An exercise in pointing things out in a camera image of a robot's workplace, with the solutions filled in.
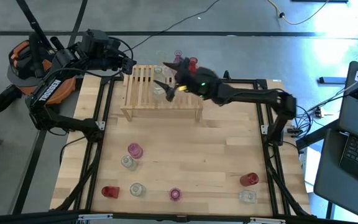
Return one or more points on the clear diamond-pattern glass vase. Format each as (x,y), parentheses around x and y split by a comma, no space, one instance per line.
(137,189)

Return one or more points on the clear square glass vase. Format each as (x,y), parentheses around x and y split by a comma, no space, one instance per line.
(248,196)

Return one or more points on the black stand foot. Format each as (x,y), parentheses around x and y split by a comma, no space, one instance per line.
(332,80)

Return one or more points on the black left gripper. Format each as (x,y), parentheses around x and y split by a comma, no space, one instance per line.
(120,60)

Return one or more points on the black vacuum wand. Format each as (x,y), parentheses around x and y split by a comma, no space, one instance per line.
(31,20)

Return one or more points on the clear wide-mouth textured vase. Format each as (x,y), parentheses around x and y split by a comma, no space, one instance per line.
(158,74)

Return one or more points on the clear quilted round vase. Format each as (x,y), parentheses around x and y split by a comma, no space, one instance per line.
(158,93)

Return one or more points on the red ribbed glass bottle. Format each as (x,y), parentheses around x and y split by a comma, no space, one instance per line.
(110,192)

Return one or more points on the black aluminium table frame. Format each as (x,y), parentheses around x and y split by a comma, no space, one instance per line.
(244,81)

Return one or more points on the red cylindrical glass vase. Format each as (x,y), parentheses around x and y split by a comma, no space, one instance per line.
(249,179)

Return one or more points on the orange shop vacuum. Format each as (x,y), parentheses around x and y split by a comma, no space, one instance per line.
(19,54)

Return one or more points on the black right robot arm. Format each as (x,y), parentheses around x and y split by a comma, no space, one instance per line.
(253,95)

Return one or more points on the pink long-neck glass vase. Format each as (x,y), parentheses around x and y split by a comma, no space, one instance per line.
(178,55)

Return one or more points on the clear glass cup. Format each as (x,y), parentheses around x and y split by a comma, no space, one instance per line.
(128,162)

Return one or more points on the wooden slatted shelf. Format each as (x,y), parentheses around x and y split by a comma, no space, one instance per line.
(160,111)

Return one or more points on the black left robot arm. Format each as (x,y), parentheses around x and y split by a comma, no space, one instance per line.
(50,90)

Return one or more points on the pink wavy glass vase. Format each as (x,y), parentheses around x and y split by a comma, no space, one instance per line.
(175,194)

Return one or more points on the silver frame plate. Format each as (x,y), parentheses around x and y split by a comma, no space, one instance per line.
(95,216)
(267,220)

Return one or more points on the pink ribbed glass bottle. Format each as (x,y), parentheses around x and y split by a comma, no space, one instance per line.
(135,150)

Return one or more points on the red flared glass vase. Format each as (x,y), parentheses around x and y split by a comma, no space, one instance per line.
(193,62)

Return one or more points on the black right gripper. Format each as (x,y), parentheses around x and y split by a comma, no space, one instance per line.
(202,84)

